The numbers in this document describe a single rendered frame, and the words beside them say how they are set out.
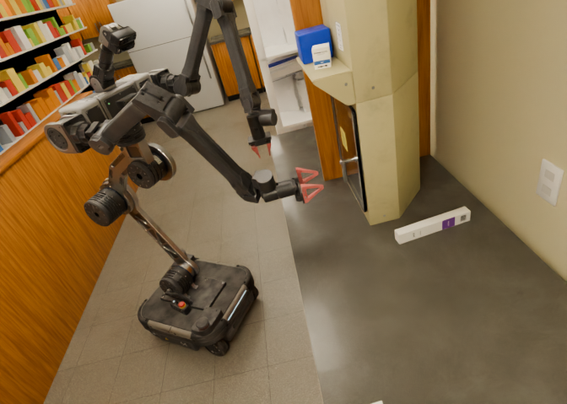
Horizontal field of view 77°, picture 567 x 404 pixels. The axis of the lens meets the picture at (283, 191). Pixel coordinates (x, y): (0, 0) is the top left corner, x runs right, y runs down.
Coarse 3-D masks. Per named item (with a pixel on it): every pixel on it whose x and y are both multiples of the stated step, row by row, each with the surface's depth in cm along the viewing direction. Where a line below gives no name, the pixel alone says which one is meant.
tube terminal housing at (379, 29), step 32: (320, 0) 118; (352, 0) 91; (384, 0) 91; (416, 0) 105; (352, 32) 95; (384, 32) 96; (416, 32) 109; (352, 64) 99; (384, 64) 100; (416, 64) 114; (384, 96) 105; (416, 96) 120; (384, 128) 110; (416, 128) 125; (384, 160) 117; (416, 160) 132; (384, 192) 123; (416, 192) 139
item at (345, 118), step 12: (336, 108) 132; (348, 108) 110; (336, 120) 138; (348, 120) 115; (348, 132) 120; (348, 144) 125; (348, 156) 131; (348, 168) 137; (360, 168) 118; (348, 180) 145; (360, 180) 121; (360, 192) 126; (360, 204) 132
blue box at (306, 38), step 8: (320, 24) 118; (296, 32) 117; (304, 32) 114; (312, 32) 111; (320, 32) 111; (328, 32) 111; (296, 40) 119; (304, 40) 112; (312, 40) 112; (320, 40) 112; (328, 40) 113; (304, 48) 113; (304, 56) 114
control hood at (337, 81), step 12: (300, 60) 122; (336, 60) 112; (312, 72) 107; (324, 72) 104; (336, 72) 102; (348, 72) 100; (324, 84) 101; (336, 84) 102; (348, 84) 102; (336, 96) 103; (348, 96) 104
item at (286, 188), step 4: (284, 180) 122; (288, 180) 121; (292, 180) 120; (276, 184) 123; (280, 184) 121; (284, 184) 121; (288, 184) 120; (292, 184) 118; (296, 184) 122; (276, 188) 120; (280, 188) 120; (284, 188) 120; (288, 188) 120; (292, 188) 120; (296, 188) 117; (280, 192) 120; (284, 192) 121; (288, 192) 121; (292, 192) 121; (280, 196) 121; (284, 196) 121; (288, 196) 122; (296, 196) 119; (296, 200) 120
